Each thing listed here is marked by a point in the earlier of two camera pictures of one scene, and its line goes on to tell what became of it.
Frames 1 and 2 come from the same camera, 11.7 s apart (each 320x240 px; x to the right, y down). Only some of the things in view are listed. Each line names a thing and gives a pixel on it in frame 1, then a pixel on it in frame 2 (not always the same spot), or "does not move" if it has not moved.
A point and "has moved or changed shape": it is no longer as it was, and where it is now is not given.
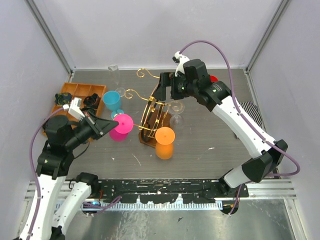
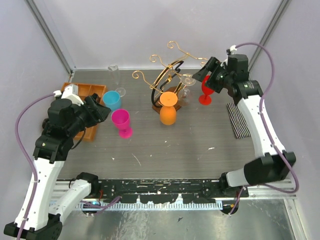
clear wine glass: [114, 68] does not move
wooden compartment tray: [70, 90] does not move
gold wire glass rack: [153, 113] has moved or changed shape
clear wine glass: [176, 120] has moved or changed shape
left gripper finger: [102, 126] → [100, 113]
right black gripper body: [180, 88] → [219, 79]
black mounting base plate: [157, 191] does not move
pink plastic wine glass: [119, 133] has moved or changed shape
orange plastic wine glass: [164, 137] → [168, 110]
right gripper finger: [160, 94] → [211, 63]
